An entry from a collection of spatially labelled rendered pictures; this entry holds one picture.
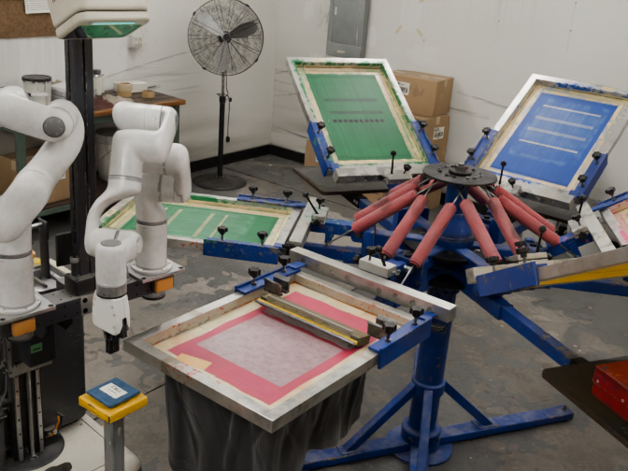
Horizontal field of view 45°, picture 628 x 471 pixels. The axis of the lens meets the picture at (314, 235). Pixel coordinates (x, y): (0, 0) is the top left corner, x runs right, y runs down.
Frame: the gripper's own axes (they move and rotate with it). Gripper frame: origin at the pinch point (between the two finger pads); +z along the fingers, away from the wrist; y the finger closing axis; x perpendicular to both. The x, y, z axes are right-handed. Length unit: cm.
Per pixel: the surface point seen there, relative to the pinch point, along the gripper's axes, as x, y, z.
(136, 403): 2.6, 6.5, 15.9
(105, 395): -3.0, 0.5, 13.9
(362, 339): 70, 32, 12
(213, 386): 18.0, 19.4, 11.9
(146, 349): 18.3, -8.3, 11.9
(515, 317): 134, 55, 19
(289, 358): 49, 20, 15
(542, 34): 490, -94, -48
